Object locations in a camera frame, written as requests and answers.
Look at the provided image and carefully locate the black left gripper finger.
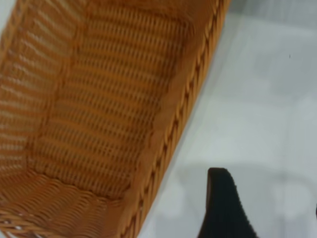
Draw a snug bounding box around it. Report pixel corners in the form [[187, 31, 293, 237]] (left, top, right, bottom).
[[195, 168, 259, 238]]

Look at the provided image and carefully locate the light brown wicker basket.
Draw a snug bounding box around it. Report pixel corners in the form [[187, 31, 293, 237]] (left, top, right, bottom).
[[0, 0, 232, 238]]

